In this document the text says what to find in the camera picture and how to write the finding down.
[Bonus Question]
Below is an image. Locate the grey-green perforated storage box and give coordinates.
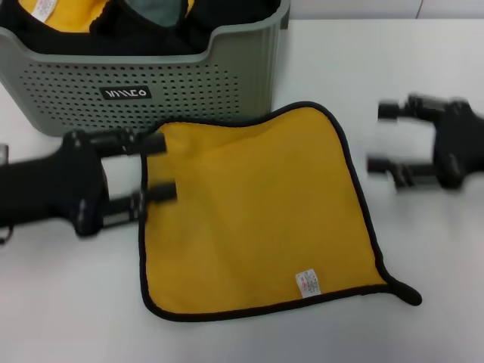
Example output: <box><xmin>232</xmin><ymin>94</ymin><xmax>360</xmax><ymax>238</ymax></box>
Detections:
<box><xmin>0</xmin><ymin>0</ymin><xmax>291</xmax><ymax>138</ymax></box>

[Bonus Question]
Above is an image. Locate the yellow towel with black edge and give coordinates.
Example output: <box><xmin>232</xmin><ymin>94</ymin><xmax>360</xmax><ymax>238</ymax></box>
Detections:
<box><xmin>138</xmin><ymin>100</ymin><xmax>424</xmax><ymax>323</ymax></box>

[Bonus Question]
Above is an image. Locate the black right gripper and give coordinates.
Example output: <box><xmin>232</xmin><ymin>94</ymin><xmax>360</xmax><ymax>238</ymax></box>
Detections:
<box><xmin>366</xmin><ymin>92</ymin><xmax>484</xmax><ymax>189</ymax></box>

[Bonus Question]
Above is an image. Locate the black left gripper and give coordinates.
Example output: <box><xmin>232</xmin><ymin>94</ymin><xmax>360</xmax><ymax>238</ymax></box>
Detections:
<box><xmin>0</xmin><ymin>127</ymin><xmax>178</xmax><ymax>238</ymax></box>

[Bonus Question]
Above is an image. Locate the dark left wrist cable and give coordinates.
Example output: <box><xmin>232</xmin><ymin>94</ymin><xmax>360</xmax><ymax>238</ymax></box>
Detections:
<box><xmin>0</xmin><ymin>222</ymin><xmax>16</xmax><ymax>247</ymax></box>

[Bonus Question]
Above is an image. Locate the yellow towel with white label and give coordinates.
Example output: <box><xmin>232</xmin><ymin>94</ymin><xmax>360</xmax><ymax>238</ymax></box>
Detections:
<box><xmin>26</xmin><ymin>0</ymin><xmax>113</xmax><ymax>34</ymax></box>

